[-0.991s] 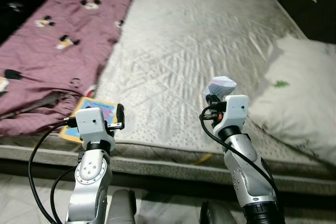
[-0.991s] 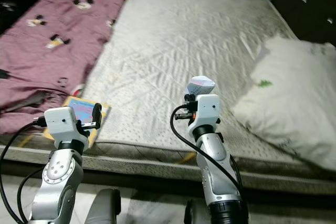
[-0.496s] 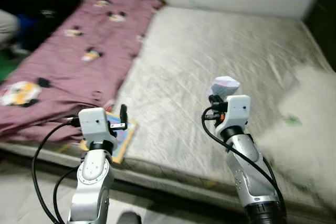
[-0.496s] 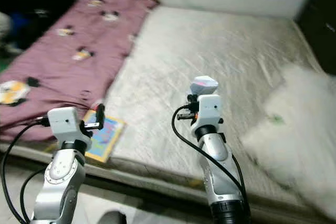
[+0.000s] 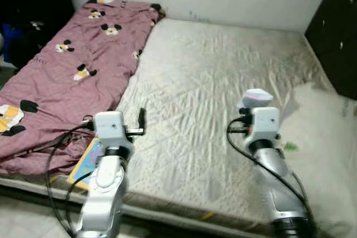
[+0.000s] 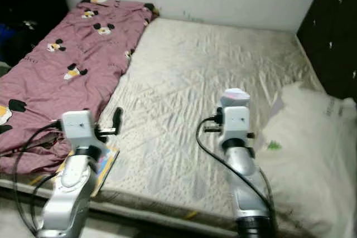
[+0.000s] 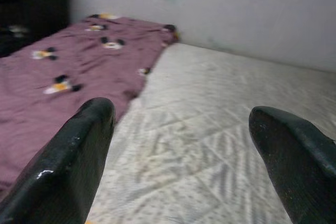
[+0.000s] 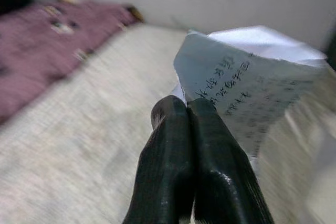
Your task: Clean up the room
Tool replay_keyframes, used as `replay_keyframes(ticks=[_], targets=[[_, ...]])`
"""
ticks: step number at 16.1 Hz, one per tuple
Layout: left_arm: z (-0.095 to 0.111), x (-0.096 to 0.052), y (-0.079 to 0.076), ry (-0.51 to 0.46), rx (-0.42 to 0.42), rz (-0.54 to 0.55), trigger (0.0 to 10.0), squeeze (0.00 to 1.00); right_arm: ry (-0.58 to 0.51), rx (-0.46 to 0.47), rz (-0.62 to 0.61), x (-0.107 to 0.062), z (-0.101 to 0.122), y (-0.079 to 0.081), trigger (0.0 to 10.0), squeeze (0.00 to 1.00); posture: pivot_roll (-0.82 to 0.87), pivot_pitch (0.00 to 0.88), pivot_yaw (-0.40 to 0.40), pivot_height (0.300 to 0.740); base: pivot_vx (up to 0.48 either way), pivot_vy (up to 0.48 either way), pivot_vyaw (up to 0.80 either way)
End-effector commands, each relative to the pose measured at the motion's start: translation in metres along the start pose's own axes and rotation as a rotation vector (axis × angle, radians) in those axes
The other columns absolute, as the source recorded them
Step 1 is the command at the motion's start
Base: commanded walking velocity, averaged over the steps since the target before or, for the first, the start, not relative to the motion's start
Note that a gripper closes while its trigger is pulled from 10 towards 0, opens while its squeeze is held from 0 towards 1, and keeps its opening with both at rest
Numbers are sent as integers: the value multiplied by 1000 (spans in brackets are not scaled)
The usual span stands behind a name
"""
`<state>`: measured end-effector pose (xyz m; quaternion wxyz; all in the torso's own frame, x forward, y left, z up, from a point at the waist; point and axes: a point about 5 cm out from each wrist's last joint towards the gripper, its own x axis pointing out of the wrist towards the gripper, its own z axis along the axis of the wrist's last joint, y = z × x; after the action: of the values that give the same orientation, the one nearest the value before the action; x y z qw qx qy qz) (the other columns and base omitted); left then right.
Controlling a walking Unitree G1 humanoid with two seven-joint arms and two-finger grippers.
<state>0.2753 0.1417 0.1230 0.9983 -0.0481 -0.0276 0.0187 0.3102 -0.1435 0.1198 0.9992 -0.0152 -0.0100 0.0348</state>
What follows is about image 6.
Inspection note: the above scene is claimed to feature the beige quilted mattress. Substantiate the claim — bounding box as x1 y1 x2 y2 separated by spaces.
0 18 332 238

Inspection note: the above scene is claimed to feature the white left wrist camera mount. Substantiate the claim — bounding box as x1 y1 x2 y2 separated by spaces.
61 110 107 155

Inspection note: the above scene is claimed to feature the black bag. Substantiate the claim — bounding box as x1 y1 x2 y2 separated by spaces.
0 0 70 80

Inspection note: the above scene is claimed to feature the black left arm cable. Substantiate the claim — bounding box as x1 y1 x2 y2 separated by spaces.
14 118 65 237

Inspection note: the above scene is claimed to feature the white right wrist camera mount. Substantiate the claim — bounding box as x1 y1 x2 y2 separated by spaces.
218 105 251 147

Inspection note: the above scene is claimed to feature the black tufted headboard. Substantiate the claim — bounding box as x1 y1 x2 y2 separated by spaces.
296 0 357 104

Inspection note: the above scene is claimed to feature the colourful children's book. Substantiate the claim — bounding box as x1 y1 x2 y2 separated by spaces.
55 144 121 197

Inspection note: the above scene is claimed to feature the white pillow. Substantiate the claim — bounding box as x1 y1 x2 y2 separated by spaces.
254 82 357 238

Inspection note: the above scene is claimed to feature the white pink wrapper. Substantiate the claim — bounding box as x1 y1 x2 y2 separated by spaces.
219 88 251 108

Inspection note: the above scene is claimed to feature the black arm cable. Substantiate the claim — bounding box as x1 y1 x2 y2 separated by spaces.
14 118 65 237
196 115 275 217

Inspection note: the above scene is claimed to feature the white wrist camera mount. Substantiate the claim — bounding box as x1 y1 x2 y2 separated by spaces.
61 110 107 155
218 105 251 147

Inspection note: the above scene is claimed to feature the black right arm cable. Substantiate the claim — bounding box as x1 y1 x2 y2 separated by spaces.
196 115 275 217

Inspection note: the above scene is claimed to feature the pink Mickey Mouse blanket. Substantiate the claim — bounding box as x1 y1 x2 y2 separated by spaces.
0 0 157 175

